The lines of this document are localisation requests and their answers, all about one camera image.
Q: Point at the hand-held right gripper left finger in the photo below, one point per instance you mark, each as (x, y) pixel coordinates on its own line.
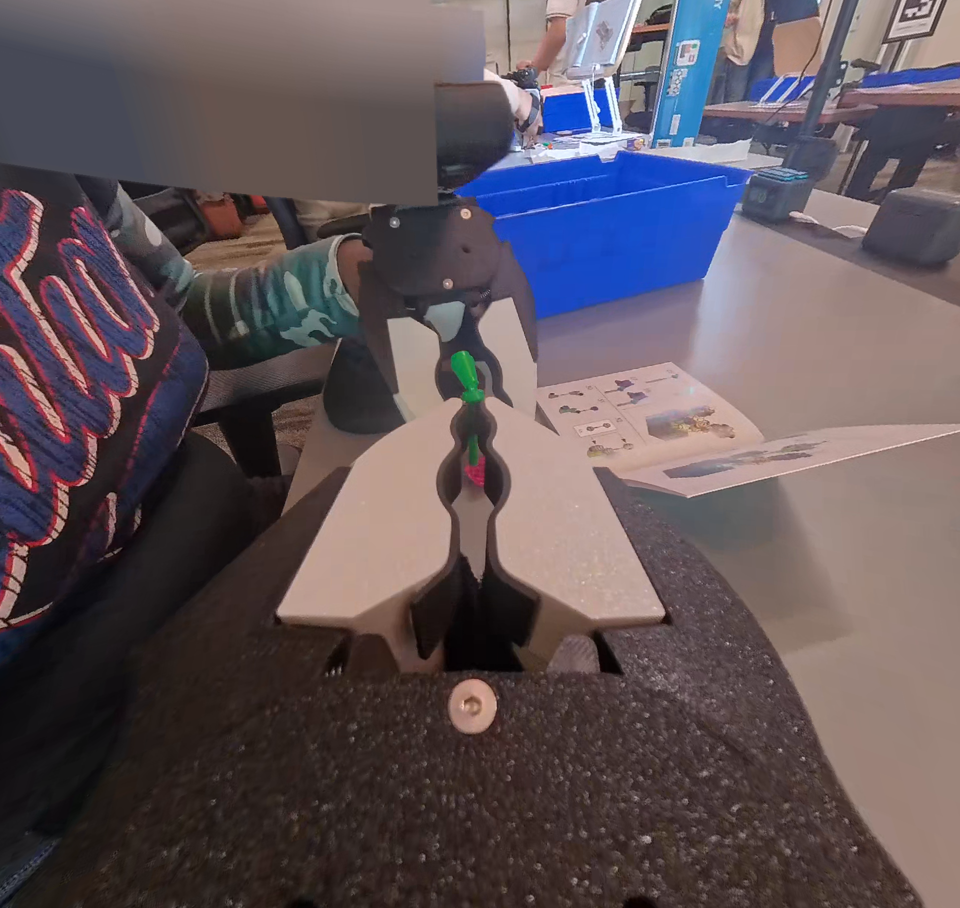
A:
(383, 541)

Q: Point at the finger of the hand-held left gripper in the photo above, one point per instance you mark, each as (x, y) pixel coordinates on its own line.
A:
(413, 376)
(513, 353)

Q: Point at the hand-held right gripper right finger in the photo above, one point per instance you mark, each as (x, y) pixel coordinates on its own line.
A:
(573, 533)

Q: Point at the green lego stem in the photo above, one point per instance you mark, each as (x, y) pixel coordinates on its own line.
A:
(470, 391)

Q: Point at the magenta lego flower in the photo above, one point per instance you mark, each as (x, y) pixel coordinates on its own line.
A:
(474, 473)

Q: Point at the large blue plastic bin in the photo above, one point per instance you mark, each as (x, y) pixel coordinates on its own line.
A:
(615, 226)

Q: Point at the person's left forearm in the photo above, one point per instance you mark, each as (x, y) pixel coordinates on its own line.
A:
(255, 301)

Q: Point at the lego instruction booklet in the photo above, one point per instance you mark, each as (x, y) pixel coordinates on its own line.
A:
(660, 425)

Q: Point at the small black device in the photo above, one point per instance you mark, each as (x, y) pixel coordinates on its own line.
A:
(780, 193)

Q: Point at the tall blue box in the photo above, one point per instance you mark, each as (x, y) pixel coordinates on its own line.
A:
(693, 38)

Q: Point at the wooden side desk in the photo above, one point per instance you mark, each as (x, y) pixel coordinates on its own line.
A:
(840, 98)

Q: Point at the dark grey cube device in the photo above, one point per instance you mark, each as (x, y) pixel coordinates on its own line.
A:
(915, 226)

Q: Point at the black light stand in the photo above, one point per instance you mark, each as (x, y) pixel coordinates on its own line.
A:
(833, 53)

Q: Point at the square wall tag sign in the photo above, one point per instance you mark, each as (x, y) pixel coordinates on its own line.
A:
(918, 1)

